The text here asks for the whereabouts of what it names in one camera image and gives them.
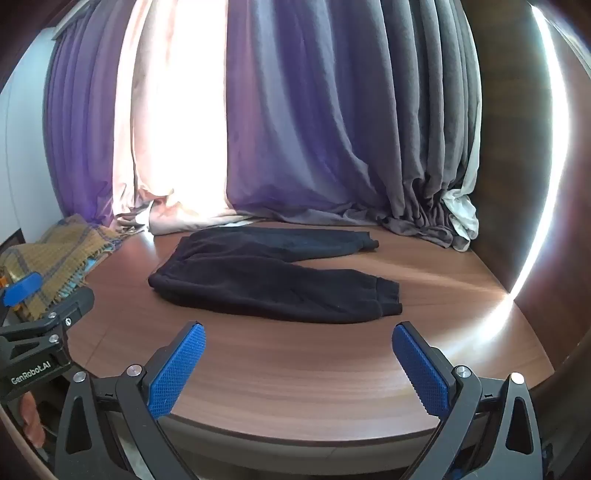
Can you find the grey curtain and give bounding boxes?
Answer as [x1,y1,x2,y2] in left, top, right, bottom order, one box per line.
[342,0,483,252]

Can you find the white curtain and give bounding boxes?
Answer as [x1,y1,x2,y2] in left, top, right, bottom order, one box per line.
[442,138,480,241]

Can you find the purple curtain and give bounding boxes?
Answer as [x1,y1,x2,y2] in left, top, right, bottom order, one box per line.
[44,9,122,227]
[224,0,398,221]

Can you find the pink curtain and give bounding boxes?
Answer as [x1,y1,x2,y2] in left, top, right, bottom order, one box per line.
[111,0,250,236]

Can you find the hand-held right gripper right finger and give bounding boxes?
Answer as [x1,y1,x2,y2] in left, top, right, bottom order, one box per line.
[392,322,544,480]

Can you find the yellow plaid fringed blanket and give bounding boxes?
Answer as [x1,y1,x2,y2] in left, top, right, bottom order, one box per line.
[0,213,126,321]

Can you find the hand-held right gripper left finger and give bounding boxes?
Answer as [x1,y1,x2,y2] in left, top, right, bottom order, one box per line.
[54,321,207,480]

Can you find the black pants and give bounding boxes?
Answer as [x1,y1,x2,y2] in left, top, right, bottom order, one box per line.
[148,226,403,325]

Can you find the person's left hand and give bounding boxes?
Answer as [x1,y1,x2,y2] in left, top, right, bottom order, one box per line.
[18,392,47,446]

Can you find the turquoise cloth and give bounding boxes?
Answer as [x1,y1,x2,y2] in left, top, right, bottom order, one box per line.
[59,257,100,300]

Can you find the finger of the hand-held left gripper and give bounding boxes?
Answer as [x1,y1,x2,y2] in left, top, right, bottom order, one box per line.
[44,287,96,332]
[0,272,43,308]

